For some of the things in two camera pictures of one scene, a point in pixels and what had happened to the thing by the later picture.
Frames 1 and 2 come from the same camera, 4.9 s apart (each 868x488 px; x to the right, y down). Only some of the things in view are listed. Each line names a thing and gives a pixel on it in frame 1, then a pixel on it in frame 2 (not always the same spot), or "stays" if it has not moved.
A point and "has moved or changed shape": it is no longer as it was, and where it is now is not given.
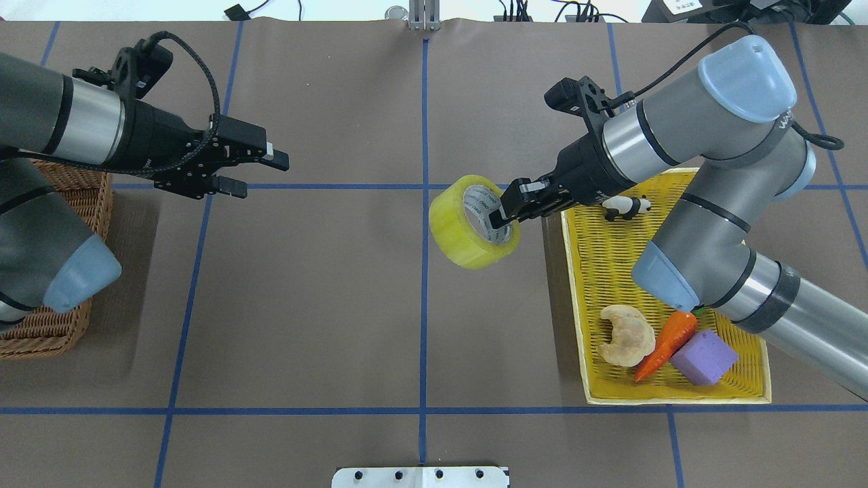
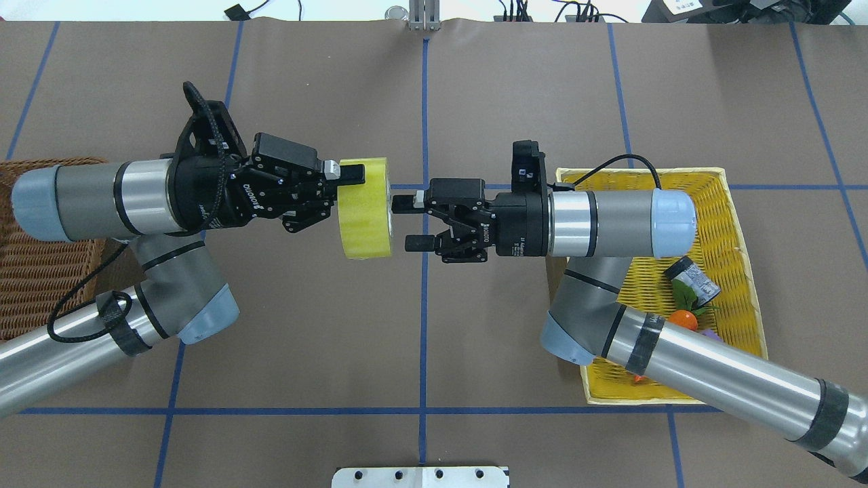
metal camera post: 424,15 stays
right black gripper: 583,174 -> 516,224
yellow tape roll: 449,224 has moved or changed shape
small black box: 746,11 stays
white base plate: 422,477 stays
